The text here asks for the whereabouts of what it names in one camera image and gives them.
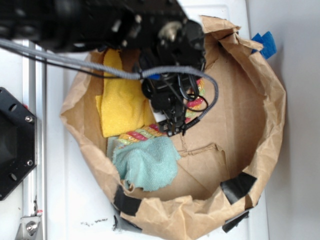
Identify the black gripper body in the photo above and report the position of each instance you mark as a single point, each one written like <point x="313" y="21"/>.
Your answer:
<point x="171" y="43"/>

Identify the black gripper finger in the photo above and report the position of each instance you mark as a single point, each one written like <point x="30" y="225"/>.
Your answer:
<point x="178" y="118"/>
<point x="166" y="124"/>

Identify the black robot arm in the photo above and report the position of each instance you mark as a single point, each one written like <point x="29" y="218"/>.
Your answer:
<point x="45" y="28"/>

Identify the teal microfiber cloth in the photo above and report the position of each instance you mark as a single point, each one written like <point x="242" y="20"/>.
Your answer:
<point x="150" y="164"/>

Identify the yellow microfiber cloth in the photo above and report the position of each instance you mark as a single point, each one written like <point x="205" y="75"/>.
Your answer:
<point x="122" y="107"/>

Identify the brown paper bag bin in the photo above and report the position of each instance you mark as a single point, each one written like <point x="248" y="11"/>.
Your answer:
<point x="242" y="133"/>

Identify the black tape inner right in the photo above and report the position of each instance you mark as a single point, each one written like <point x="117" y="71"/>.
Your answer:
<point x="237" y="187"/>

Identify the black tape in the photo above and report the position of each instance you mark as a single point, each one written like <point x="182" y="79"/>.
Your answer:
<point x="126" y="204"/>
<point x="231" y="223"/>
<point x="237" y="187"/>

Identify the black tape bottom left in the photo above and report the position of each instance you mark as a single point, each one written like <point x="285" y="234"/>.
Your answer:
<point x="126" y="204"/>

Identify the blue tape right piece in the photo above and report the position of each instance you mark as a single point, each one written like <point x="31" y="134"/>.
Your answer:
<point x="268" y="42"/>

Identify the black tape bottom right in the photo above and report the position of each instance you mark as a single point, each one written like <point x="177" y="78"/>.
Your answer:
<point x="231" y="223"/>

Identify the aluminum extrusion rail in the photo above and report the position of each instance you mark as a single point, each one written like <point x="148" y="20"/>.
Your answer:
<point x="34" y="76"/>

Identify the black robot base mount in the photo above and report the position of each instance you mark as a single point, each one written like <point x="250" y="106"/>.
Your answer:
<point x="17" y="143"/>

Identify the metal corner bracket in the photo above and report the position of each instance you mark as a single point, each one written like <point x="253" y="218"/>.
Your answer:
<point x="30" y="228"/>

